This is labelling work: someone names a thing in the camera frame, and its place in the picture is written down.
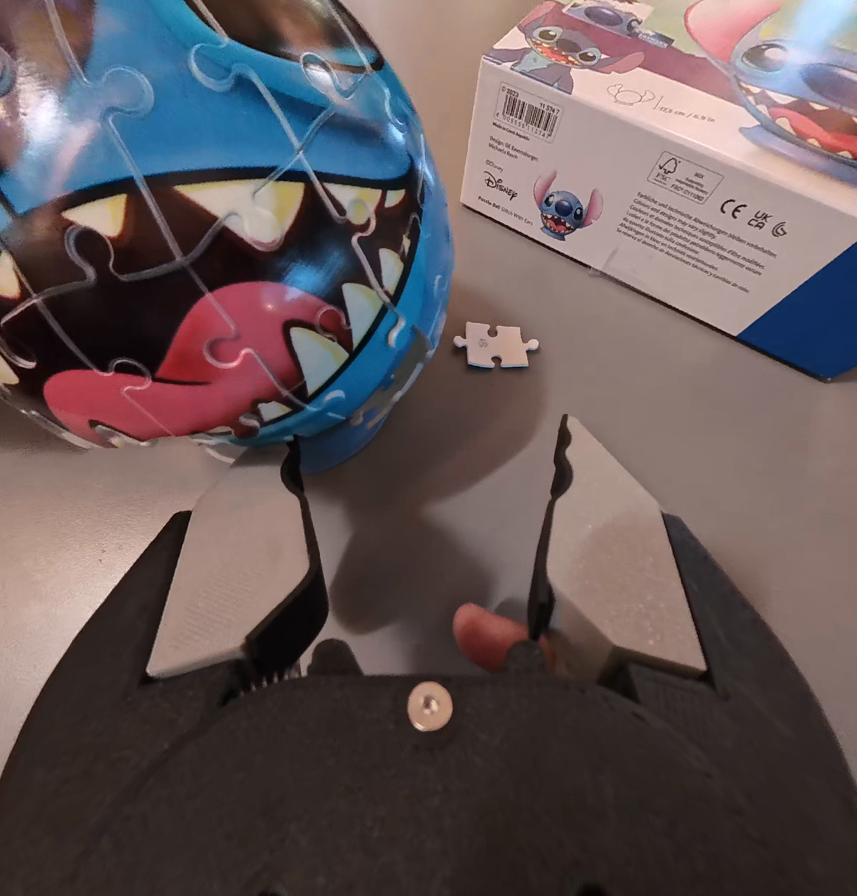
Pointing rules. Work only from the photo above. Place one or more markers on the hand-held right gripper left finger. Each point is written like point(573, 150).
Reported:
point(239, 581)

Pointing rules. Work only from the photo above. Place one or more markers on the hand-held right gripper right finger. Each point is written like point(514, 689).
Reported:
point(617, 574)

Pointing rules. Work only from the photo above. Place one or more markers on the blue cartoon puzzle ball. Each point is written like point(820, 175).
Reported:
point(260, 140)

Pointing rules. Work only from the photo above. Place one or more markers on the white loose puzzle piece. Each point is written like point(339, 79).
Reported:
point(495, 344)

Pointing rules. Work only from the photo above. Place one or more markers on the printed cardboard puzzle box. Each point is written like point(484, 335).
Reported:
point(645, 175)

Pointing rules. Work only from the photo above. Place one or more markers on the person's right hand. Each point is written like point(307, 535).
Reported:
point(488, 633)

